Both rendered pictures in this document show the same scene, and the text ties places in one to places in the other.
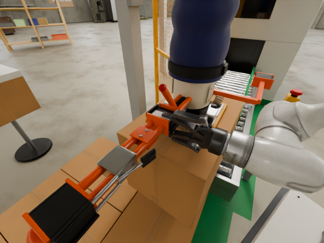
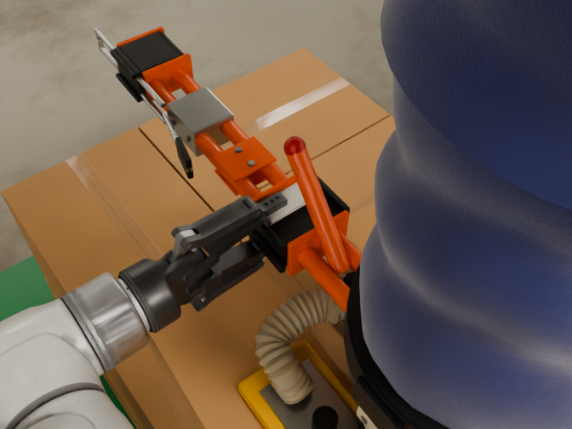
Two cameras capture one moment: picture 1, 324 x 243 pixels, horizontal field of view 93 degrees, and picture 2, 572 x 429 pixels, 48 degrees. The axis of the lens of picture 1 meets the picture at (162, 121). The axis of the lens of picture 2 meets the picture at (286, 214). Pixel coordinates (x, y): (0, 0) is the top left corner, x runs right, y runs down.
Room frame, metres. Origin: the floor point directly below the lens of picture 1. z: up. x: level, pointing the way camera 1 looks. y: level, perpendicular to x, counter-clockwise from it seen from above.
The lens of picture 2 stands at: (0.58, -0.44, 1.79)
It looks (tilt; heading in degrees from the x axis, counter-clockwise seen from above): 51 degrees down; 113
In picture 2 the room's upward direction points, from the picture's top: straight up
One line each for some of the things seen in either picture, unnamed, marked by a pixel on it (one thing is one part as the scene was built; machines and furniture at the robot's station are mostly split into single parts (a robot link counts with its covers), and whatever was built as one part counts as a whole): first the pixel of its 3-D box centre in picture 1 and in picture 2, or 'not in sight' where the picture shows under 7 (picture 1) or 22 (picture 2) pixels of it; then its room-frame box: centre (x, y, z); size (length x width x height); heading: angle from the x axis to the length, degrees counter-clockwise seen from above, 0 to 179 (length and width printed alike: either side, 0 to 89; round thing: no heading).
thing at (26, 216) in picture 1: (63, 211); (155, 63); (0.12, 0.18, 1.21); 0.08 x 0.07 x 0.05; 149
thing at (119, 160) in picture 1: (118, 164); (201, 121); (0.23, 0.11, 1.20); 0.07 x 0.07 x 0.04; 59
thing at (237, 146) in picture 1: (235, 147); (109, 318); (0.28, -0.20, 1.20); 0.09 x 0.06 x 0.09; 150
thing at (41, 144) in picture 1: (21, 131); not in sight; (1.34, 1.63, 0.31); 0.40 x 0.40 x 0.62
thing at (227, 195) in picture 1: (185, 172); not in sight; (0.68, -0.18, 0.48); 0.70 x 0.03 x 0.15; 60
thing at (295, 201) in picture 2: (162, 115); (284, 203); (0.40, 0.00, 1.22); 0.07 x 0.03 x 0.01; 60
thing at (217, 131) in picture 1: (209, 138); (170, 283); (0.32, -0.14, 1.20); 0.09 x 0.07 x 0.08; 60
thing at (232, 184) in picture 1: (186, 164); not in sight; (0.69, -0.18, 0.58); 0.70 x 0.03 x 0.06; 60
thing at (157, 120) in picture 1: (163, 118); (297, 221); (0.42, -0.01, 1.20); 0.10 x 0.08 x 0.06; 59
